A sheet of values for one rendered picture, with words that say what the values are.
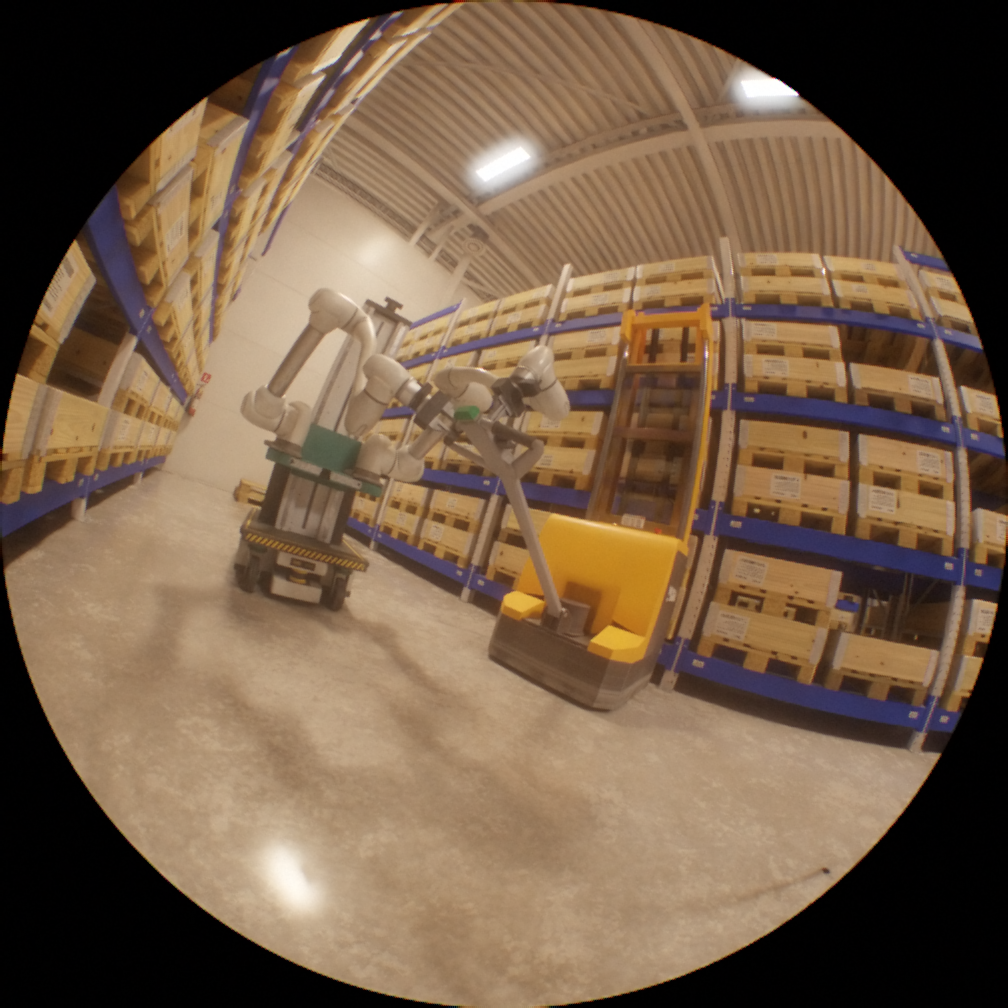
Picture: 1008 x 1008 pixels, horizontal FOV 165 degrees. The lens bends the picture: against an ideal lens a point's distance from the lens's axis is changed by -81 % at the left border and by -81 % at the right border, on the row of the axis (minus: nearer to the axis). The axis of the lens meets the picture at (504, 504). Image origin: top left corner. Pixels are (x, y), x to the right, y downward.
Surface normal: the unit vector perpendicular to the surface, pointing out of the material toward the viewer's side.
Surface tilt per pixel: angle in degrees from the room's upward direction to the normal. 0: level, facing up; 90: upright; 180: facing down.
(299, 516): 90
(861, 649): 90
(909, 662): 90
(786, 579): 90
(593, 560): 74
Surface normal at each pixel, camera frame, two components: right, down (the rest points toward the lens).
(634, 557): -0.51, -0.52
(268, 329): 0.73, 0.15
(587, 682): -0.62, -0.26
